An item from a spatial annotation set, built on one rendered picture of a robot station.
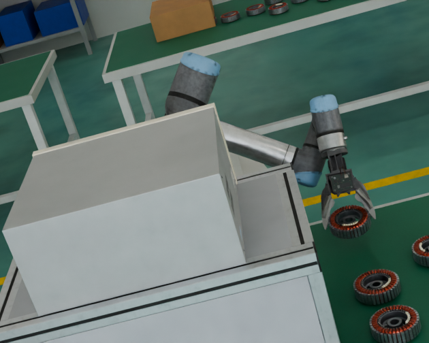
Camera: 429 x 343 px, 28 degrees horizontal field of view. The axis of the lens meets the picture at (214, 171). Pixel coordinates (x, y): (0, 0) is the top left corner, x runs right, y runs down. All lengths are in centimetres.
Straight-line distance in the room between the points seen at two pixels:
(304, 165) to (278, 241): 69
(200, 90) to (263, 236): 76
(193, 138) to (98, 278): 35
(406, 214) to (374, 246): 17
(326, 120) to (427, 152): 226
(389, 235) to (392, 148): 231
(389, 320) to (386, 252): 34
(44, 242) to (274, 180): 59
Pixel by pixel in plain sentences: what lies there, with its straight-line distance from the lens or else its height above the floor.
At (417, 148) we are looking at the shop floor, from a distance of 461.
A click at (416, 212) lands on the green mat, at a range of 246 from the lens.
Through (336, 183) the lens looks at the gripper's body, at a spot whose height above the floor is 95.
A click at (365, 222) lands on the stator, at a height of 83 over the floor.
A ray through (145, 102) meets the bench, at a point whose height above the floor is 27.
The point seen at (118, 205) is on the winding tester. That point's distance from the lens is 162.
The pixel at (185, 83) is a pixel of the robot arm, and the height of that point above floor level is 124.
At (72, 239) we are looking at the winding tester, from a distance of 166.
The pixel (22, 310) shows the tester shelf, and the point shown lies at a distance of 181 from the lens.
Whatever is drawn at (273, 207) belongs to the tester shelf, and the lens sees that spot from 186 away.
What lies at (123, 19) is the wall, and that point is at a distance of 884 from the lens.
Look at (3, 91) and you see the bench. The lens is 499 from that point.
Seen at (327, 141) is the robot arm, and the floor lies 104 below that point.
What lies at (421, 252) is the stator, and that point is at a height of 79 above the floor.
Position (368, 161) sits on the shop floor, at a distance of 457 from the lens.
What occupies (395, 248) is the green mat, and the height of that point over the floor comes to 75.
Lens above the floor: 195
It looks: 23 degrees down
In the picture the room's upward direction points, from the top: 17 degrees counter-clockwise
